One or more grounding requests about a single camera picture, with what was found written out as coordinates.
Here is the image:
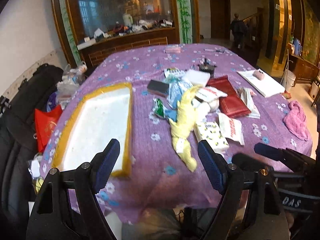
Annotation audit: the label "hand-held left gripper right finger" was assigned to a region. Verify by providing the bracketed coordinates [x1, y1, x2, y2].
[197, 140, 290, 240]

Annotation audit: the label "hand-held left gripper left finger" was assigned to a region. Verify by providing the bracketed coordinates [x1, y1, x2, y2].
[26, 139, 120, 240]

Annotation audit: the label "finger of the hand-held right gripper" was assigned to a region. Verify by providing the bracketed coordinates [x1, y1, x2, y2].
[254, 142, 300, 167]
[231, 152, 275, 174]

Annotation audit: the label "white bag red print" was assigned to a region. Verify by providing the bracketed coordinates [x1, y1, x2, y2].
[195, 86, 228, 103]
[218, 112, 245, 146]

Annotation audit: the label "white foam tray yellow tape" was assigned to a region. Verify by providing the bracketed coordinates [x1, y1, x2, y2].
[51, 82, 133, 178]

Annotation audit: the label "yellow cloth doll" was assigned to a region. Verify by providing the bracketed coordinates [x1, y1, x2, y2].
[169, 85, 203, 172]

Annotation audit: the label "red foil packet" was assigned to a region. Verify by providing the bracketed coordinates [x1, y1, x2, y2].
[207, 75, 252, 118]

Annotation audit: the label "white packet blue print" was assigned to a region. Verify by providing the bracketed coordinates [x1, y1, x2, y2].
[167, 76, 194, 110]

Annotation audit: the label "white soft packet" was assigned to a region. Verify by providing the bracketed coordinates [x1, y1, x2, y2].
[184, 69, 212, 88]

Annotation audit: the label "tissue pack yellow black print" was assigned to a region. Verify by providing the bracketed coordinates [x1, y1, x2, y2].
[194, 121, 229, 153]

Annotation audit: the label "pink towel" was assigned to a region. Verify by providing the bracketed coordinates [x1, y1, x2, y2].
[282, 100, 308, 141]

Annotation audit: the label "purple floral tablecloth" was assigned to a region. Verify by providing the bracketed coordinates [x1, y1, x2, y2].
[40, 44, 313, 224]

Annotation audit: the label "white striped paper bag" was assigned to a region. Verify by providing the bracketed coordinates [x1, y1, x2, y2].
[236, 87, 260, 119]

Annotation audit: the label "white plush toy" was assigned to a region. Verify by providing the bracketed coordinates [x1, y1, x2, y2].
[192, 97, 220, 113]

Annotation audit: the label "white notebook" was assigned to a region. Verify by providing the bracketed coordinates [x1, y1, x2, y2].
[236, 69, 285, 98]

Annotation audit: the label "red shopping bag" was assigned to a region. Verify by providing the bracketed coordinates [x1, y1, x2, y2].
[34, 104, 63, 153]

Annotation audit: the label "white bucket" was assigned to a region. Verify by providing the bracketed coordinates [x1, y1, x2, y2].
[281, 69, 297, 92]

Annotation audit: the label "green white small packet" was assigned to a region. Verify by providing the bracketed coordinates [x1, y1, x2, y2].
[152, 98, 167, 118]

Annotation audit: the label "black sponge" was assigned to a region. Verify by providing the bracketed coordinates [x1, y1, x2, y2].
[147, 79, 170, 97]

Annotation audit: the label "clear plastic bags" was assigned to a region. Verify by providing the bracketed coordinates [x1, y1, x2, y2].
[56, 61, 88, 103]

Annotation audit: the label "black motor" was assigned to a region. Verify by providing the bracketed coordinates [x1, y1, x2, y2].
[199, 58, 216, 78]

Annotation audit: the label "white packet green barcode label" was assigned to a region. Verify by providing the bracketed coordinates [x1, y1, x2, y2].
[164, 67, 187, 79]

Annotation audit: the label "black backpack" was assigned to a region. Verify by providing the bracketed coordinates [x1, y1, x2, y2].
[0, 64, 64, 200]

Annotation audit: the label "blue bottle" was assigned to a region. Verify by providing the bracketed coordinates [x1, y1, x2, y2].
[292, 38, 302, 55]

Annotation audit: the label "white box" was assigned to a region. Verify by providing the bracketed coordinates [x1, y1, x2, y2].
[76, 38, 97, 50]

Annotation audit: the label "wooden glass cabinet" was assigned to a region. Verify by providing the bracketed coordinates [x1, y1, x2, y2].
[49, 0, 200, 68]

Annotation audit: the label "pink packet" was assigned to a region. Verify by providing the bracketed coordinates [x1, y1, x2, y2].
[164, 45, 182, 54]

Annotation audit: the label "wooden door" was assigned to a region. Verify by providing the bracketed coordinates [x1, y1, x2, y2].
[209, 0, 232, 40]

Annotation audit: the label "white kettle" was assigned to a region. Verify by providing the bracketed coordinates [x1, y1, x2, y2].
[122, 13, 133, 27]

